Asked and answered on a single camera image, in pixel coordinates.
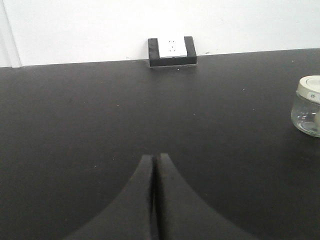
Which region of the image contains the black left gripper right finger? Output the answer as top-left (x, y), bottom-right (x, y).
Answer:
top-left (155, 153), bottom-right (256, 240)

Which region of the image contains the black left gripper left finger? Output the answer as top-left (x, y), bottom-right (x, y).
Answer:
top-left (66, 155), bottom-right (153, 240)

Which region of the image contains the glass jar with white lid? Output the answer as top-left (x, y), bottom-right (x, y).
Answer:
top-left (290, 75), bottom-right (320, 138)

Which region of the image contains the black framed power outlet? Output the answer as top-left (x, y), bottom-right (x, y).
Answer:
top-left (147, 36), bottom-right (197, 68)

